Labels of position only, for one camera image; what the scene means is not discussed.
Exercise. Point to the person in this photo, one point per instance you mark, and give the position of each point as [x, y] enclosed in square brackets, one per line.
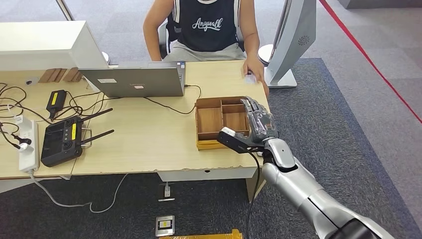
[207, 33]

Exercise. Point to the white floor plug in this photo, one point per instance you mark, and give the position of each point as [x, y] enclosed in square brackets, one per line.
[167, 190]

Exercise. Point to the white counter box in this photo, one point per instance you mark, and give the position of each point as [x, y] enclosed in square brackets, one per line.
[39, 43]

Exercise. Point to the silver kiosk screen stand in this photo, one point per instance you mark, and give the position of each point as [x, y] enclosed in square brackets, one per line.
[290, 39]

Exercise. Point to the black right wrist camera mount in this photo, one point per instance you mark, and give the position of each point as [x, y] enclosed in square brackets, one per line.
[237, 143]

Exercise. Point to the white power strip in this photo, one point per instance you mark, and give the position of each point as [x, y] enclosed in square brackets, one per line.
[29, 158]

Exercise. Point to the silver floor socket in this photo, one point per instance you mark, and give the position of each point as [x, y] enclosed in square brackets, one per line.
[165, 226]

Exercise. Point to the black office chair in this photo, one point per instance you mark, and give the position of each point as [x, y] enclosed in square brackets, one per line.
[163, 51]

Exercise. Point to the person's right forearm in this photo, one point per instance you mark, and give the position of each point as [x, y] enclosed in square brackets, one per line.
[152, 47]

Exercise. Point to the yellow taped board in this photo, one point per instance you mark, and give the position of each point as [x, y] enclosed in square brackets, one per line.
[204, 236]

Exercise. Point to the red floor tape line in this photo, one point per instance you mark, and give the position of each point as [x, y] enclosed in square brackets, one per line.
[362, 50]

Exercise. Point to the black power plug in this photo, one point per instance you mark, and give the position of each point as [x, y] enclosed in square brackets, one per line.
[23, 140]

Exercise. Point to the person's left hand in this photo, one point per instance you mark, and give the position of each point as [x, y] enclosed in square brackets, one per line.
[254, 67]

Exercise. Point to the dark grey floor mat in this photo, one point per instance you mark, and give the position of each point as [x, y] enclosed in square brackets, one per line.
[329, 132]

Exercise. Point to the wooden compartment organizer tray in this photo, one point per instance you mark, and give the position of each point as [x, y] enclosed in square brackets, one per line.
[207, 120]

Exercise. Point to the light wooden desk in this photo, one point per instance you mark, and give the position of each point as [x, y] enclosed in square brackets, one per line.
[8, 165]
[148, 138]

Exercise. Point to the dark grey base block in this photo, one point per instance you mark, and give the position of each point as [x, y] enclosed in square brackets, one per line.
[379, 4]

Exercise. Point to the person's left forearm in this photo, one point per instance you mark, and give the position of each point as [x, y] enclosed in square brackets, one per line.
[252, 46]

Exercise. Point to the black power adapter yellow label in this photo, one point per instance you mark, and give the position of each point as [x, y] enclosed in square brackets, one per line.
[56, 100]

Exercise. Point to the black remote controller with antennas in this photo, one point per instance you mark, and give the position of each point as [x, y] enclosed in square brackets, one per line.
[61, 142]

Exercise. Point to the grey laptop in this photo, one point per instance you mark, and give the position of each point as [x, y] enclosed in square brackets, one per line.
[132, 82]

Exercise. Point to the white power plug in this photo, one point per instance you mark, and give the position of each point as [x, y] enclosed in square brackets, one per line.
[26, 147]

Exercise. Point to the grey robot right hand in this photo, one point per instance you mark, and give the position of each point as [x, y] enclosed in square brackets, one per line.
[262, 125]

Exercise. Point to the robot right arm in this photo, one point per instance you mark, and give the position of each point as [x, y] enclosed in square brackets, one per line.
[296, 188]

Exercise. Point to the round base pole stand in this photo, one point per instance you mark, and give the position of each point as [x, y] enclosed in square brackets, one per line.
[264, 54]
[66, 10]

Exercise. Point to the wooden slotted block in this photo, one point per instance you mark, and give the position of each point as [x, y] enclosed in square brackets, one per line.
[52, 76]
[73, 75]

